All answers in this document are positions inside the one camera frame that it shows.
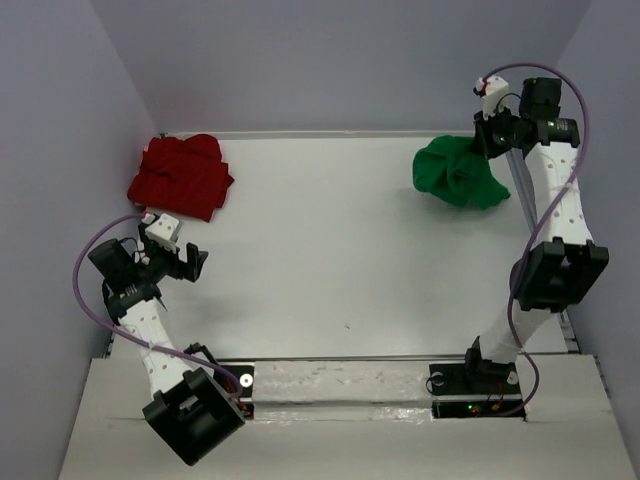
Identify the green t-shirt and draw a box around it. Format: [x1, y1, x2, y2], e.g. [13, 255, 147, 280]
[412, 135, 511, 210]

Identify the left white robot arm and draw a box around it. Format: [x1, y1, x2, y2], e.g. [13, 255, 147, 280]
[88, 239, 245, 466]

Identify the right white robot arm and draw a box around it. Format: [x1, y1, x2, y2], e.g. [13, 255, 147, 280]
[460, 76, 609, 392]

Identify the red t-shirt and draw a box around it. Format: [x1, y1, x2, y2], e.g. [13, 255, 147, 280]
[127, 134, 234, 222]

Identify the white front cover board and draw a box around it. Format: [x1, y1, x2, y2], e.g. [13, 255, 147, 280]
[61, 355, 634, 479]

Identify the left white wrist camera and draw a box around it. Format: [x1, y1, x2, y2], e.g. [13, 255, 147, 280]
[142, 211, 182, 253]

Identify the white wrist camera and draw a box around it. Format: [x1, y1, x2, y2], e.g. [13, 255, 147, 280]
[142, 211, 182, 253]
[474, 75, 510, 120]

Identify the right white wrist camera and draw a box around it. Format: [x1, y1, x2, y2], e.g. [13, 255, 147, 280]
[474, 75, 510, 120]

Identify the aluminium table frame rail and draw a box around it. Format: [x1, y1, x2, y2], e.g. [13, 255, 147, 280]
[102, 130, 581, 361]

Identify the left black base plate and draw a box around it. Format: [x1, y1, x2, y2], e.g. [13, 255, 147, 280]
[214, 362, 255, 420]

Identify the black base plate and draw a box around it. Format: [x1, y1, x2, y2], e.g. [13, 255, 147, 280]
[214, 362, 255, 420]
[425, 362, 526, 420]

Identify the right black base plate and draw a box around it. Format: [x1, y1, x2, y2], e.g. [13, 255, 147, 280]
[425, 362, 526, 420]

